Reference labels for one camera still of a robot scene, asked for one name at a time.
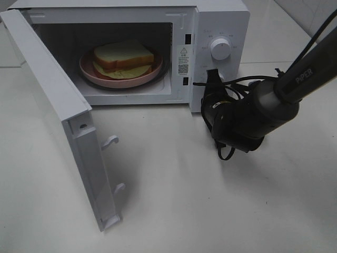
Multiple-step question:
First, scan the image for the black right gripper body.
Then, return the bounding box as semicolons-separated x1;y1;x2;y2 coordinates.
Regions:
201;86;237;132

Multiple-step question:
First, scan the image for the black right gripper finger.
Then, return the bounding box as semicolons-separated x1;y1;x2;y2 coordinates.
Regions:
206;69;221;87

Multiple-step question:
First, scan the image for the white microwave knob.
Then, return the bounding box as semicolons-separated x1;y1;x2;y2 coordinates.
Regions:
219;73;225;83
210;37;231;61

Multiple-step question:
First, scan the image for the white bread sandwich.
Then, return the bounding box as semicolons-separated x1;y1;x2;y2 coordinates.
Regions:
93;40;155;80

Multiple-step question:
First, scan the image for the pink plate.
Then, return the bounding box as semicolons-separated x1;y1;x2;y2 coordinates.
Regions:
79;50;163;89

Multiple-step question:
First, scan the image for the white microwave door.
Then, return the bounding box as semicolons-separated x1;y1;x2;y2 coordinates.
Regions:
1;9;125;231

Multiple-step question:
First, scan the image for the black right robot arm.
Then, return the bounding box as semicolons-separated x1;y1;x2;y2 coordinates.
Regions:
198;30;336;160

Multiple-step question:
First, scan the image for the glass microwave turntable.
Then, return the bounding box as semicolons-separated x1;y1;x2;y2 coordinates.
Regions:
84;56;171;90

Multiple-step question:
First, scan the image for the white microwave oven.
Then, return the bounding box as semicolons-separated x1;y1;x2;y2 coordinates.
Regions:
7;1;250;112

